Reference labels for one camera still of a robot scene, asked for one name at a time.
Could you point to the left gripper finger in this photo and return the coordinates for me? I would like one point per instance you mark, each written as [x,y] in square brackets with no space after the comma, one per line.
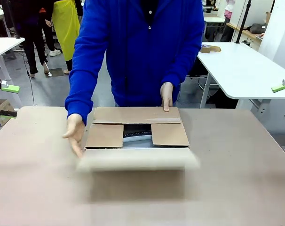
[10,88]
[6,114]

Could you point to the brown cardboard box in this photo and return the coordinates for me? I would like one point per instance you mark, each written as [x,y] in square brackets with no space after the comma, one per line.
[137,115]

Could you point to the person's left forearm blue sleeve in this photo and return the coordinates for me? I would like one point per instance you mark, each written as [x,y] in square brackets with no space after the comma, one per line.
[184,63]

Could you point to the person's right forearm blue sleeve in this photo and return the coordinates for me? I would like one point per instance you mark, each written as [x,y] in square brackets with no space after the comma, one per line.
[81,94]

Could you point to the grey black gift set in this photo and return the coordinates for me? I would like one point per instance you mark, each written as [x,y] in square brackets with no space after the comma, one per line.
[137,142]

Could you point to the person's right hand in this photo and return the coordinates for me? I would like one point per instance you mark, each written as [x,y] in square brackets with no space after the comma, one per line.
[75,131]

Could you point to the person's left hand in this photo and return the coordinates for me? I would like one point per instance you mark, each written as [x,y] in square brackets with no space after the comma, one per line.
[167,94]

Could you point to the small white side table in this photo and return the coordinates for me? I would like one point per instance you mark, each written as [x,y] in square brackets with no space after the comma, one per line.
[3,47]

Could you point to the large white rounded table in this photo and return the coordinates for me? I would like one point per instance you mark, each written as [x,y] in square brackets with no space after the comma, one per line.
[239,70]

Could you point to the person with white shoes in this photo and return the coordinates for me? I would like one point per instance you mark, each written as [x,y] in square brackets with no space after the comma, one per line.
[53,52]

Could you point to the white partition panel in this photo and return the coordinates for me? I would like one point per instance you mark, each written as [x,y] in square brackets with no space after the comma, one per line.
[279,30]

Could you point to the grey bag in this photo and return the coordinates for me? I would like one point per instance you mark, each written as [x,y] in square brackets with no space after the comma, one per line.
[257,28]

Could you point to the wooden top table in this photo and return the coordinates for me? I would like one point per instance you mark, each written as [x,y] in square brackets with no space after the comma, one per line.
[236,29]

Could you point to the black stand pole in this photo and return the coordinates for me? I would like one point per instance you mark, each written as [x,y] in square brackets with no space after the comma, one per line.
[242,21]

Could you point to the brown tape roll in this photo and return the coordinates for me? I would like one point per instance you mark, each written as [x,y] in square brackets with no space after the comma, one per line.
[209,49]

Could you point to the mannequin with yellow apron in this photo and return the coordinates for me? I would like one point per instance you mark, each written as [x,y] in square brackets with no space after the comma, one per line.
[66,28]

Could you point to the person in pink top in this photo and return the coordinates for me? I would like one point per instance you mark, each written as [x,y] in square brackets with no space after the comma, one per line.
[228,9]

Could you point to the white background desk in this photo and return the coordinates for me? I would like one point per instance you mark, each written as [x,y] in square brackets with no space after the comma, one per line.
[214,19]

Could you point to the person in blue jacket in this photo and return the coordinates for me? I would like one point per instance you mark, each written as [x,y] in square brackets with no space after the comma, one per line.
[142,58]

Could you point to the dark mannequin base plate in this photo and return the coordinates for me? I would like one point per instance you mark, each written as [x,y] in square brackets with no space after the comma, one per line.
[56,72]

